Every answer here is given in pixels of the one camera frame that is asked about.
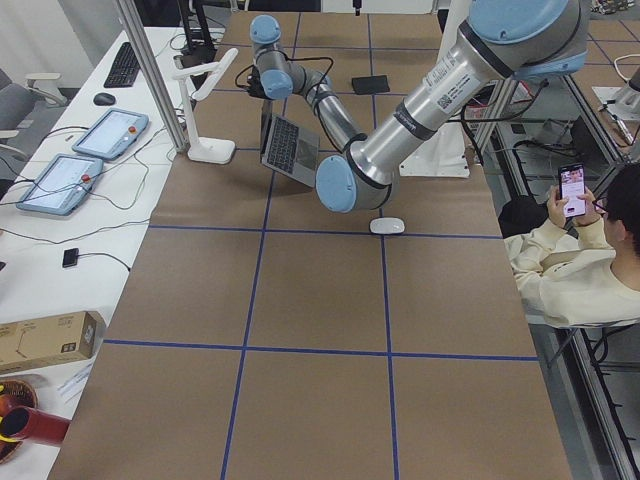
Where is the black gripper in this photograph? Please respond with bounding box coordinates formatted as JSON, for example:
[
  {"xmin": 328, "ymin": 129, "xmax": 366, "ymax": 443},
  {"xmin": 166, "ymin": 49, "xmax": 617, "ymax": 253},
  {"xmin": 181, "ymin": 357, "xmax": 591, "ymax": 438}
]
[{"xmin": 247, "ymin": 67, "xmax": 264, "ymax": 98}]

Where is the grey laptop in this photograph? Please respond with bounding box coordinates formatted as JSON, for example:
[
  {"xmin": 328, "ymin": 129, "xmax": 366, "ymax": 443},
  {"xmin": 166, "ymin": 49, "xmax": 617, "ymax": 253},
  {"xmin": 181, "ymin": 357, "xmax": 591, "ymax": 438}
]
[{"xmin": 260, "ymin": 100, "xmax": 320, "ymax": 188}]

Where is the black mouse pad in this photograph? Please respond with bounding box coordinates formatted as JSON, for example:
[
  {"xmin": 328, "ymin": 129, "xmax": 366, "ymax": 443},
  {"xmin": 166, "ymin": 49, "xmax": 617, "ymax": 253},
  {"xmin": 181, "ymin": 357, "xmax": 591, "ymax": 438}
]
[{"xmin": 351, "ymin": 75, "xmax": 390, "ymax": 95}]

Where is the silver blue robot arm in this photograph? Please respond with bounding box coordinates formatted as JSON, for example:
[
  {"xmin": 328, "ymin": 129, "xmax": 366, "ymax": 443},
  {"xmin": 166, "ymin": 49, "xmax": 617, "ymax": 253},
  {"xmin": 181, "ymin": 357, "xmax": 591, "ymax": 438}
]
[{"xmin": 249, "ymin": 1, "xmax": 589, "ymax": 213}]

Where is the white desk lamp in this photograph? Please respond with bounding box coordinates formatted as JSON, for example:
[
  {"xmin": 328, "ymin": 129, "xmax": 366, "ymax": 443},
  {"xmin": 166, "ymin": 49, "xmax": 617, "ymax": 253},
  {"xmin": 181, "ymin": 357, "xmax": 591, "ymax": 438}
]
[{"xmin": 172, "ymin": 47, "xmax": 239, "ymax": 164}]

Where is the black computer mouse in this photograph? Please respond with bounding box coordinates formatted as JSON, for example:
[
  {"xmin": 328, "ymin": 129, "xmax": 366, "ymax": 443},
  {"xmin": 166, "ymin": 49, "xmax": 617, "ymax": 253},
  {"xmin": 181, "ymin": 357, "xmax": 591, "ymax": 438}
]
[{"xmin": 93, "ymin": 92, "xmax": 116, "ymax": 106}]

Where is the white computer mouse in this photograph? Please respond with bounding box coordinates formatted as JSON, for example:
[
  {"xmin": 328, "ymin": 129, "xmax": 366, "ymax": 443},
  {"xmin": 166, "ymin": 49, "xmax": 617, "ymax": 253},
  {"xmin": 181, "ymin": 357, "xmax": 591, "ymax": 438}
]
[{"xmin": 369, "ymin": 217, "xmax": 405, "ymax": 235}]

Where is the person right hand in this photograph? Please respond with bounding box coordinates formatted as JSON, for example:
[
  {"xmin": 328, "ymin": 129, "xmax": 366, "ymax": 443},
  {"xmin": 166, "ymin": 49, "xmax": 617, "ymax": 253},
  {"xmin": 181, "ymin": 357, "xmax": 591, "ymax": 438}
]
[{"xmin": 546, "ymin": 185, "xmax": 567, "ymax": 228}]

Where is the person left hand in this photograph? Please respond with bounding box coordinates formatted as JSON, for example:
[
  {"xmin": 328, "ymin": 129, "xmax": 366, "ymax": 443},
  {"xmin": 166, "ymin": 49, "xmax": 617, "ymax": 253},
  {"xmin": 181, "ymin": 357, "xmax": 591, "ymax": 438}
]
[{"xmin": 572, "ymin": 188, "xmax": 602, "ymax": 227}]

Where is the black keyboard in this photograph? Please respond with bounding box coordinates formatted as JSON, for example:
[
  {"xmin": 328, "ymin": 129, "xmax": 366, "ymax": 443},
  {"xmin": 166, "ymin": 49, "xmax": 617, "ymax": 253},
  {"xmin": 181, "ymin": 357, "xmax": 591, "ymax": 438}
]
[{"xmin": 103, "ymin": 42, "xmax": 140, "ymax": 89}]

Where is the upper blue teach pendant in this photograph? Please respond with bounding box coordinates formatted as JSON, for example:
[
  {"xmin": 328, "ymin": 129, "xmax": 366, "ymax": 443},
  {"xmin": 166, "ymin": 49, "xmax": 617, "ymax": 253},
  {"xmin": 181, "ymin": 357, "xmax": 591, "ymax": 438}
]
[{"xmin": 72, "ymin": 108, "xmax": 149, "ymax": 161}]

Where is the blue teach pendant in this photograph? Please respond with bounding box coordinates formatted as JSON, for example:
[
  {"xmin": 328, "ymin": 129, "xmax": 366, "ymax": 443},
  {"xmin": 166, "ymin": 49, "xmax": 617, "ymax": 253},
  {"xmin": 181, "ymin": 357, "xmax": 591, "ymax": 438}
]
[
  {"xmin": 72, "ymin": 108, "xmax": 149, "ymax": 161},
  {"xmin": 16, "ymin": 154, "xmax": 104, "ymax": 216}
]

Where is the lower blue teach pendant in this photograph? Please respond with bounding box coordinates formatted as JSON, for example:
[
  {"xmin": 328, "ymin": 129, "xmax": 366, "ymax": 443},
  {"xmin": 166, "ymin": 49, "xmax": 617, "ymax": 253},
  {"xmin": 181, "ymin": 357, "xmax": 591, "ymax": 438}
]
[{"xmin": 16, "ymin": 154, "xmax": 104, "ymax": 216}]

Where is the black office chair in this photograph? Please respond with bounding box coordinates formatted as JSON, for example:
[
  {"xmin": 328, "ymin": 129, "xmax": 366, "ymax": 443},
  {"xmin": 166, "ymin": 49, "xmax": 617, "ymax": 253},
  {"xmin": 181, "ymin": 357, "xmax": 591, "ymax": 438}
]
[{"xmin": 1, "ymin": 70, "xmax": 68, "ymax": 160}]

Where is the brown cardboard box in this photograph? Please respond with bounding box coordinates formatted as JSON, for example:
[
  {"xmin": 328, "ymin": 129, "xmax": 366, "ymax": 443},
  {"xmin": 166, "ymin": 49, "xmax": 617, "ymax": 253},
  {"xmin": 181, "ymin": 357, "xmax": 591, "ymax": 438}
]
[{"xmin": 1, "ymin": 311, "xmax": 105, "ymax": 374}]

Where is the pink smartphone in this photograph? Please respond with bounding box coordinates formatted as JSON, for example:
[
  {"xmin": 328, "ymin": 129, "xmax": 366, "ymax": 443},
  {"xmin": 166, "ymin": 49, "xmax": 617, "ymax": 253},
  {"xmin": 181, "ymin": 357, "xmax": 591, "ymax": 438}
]
[{"xmin": 558, "ymin": 163, "xmax": 586, "ymax": 219}]

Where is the person in cream sweater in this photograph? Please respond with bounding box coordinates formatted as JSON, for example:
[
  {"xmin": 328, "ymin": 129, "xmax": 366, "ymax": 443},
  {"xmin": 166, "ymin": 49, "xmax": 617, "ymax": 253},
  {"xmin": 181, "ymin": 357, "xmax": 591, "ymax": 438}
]
[{"xmin": 505, "ymin": 164, "xmax": 639, "ymax": 328}]

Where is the red cylinder bottle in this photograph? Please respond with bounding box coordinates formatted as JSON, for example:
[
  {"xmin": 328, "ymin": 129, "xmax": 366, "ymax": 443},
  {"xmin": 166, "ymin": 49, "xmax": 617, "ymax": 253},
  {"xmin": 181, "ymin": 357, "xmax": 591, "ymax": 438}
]
[{"xmin": 1, "ymin": 406, "xmax": 71, "ymax": 446}]

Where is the aluminium frame post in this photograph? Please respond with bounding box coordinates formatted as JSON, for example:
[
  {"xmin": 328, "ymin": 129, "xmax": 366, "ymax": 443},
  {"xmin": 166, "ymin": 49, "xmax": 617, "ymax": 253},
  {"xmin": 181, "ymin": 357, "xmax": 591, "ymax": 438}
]
[{"xmin": 114, "ymin": 0, "xmax": 188, "ymax": 153}]

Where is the small black device with cable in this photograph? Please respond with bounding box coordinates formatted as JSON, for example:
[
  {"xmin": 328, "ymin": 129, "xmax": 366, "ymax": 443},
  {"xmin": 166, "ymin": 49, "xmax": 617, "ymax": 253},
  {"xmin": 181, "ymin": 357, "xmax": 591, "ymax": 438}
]
[{"xmin": 62, "ymin": 248, "xmax": 80, "ymax": 268}]

